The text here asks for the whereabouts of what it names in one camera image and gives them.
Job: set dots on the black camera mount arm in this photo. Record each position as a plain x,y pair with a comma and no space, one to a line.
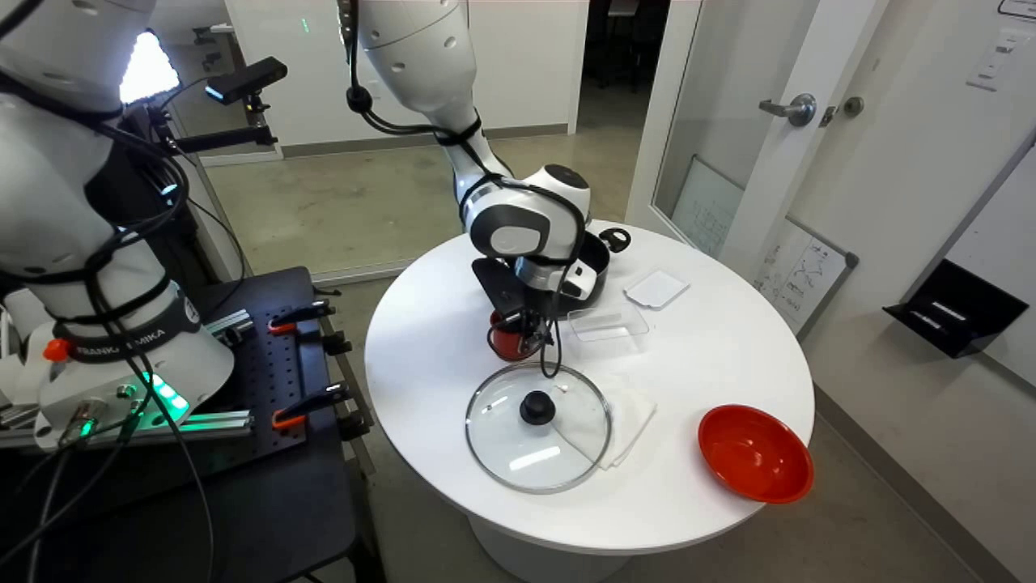
222,133

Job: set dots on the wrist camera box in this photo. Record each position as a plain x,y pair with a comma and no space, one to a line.
585,280

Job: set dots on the black wall file holder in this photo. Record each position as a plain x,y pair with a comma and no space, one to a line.
956,310

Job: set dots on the red bowl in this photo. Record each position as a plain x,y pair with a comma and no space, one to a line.
756,458

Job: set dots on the black stereo camera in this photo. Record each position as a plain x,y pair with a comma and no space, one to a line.
248,78

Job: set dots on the white table pedestal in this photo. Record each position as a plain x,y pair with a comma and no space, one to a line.
539,556

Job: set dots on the black cart table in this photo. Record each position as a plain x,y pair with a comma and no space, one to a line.
279,507

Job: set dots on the clear square plastic lid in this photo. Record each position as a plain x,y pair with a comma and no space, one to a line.
657,289

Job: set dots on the small leaning whiteboard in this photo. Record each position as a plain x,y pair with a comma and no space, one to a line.
803,275

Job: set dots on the bright light panel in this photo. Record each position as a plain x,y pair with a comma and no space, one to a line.
152,68

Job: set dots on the silver door lock knob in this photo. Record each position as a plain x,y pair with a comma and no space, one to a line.
842,109

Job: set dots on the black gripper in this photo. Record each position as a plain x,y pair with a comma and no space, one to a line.
521,286

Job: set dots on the orange round knob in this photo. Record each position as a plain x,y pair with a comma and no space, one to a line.
58,348

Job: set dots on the orange black clamp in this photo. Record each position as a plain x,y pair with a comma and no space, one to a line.
299,320
309,410

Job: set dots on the black cooking pot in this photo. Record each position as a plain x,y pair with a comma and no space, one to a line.
614,240

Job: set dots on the aluminium rail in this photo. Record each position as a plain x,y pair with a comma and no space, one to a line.
206,423

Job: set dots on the glass pot lid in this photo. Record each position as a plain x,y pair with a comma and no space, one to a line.
506,443

